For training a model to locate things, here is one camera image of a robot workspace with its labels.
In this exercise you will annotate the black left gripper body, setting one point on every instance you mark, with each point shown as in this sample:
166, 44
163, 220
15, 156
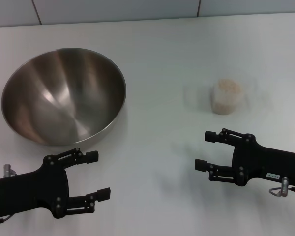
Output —
27, 189

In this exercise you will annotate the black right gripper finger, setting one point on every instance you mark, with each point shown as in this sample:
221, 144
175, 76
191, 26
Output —
200, 164
210, 136

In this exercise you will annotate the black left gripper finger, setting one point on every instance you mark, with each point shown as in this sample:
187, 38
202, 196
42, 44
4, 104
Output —
92, 157
103, 194

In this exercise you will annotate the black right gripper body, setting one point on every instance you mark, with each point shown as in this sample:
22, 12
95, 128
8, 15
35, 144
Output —
265, 159

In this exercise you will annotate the clear plastic measuring cup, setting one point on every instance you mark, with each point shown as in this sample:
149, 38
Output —
226, 98

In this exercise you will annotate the white rice grains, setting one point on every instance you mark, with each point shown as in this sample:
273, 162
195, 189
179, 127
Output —
227, 86

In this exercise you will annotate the stainless steel mixing bowl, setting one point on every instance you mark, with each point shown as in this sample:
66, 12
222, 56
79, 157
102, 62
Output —
64, 98

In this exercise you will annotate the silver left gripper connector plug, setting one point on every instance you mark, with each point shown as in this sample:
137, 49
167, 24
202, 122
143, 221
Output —
7, 169

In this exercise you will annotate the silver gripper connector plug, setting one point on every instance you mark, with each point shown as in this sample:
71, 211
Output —
7, 169
284, 188

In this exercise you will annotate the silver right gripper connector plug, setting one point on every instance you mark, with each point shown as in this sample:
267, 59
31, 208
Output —
284, 188

